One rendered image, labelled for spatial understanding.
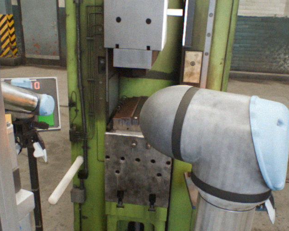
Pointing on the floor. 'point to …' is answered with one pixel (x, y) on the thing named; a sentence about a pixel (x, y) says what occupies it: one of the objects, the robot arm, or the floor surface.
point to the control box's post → (35, 187)
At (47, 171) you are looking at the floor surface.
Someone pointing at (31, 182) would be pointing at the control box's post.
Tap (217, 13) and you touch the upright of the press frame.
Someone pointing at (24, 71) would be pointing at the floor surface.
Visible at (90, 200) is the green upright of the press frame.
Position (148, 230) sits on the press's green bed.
